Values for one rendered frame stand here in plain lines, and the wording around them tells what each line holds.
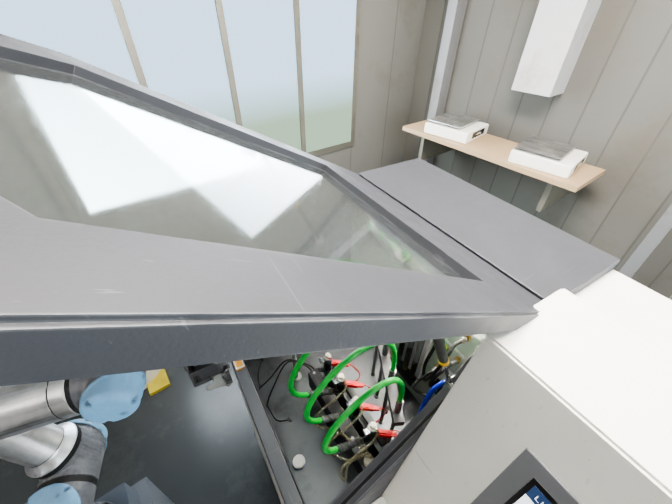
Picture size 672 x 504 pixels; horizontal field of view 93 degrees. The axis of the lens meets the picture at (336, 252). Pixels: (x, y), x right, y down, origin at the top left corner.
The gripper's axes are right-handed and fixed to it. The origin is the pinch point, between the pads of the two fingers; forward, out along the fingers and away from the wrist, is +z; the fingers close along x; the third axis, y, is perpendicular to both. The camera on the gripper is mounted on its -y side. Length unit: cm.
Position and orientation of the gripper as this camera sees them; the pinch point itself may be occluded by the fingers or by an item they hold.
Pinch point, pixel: (230, 380)
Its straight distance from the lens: 91.2
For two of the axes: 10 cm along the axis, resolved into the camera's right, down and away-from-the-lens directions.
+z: -0.1, 7.8, 6.2
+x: 5.1, 5.4, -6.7
